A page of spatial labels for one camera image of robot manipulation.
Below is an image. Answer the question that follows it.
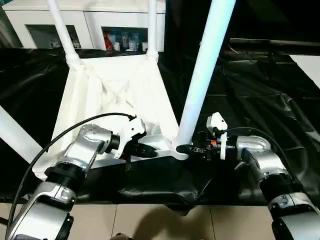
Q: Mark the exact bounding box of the white plastic table top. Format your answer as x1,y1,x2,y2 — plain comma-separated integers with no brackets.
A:
31,54,195,181

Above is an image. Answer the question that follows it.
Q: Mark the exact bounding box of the black glossy mat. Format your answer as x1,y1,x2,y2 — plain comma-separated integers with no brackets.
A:
0,38,320,217

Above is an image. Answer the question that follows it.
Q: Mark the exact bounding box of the red bottle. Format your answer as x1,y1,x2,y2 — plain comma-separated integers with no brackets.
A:
103,32,112,51

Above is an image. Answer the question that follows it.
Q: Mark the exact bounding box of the flat white board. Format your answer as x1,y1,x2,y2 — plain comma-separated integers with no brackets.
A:
289,53,320,91

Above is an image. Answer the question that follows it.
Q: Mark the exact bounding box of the white glass-door cabinet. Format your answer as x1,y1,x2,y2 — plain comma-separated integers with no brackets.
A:
2,0,167,53

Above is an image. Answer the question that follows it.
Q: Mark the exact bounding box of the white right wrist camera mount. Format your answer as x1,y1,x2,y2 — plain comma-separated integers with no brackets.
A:
206,111,230,161

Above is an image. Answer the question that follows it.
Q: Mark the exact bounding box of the black left wrist camera cable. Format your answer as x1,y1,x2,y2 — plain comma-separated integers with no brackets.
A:
6,112,137,233

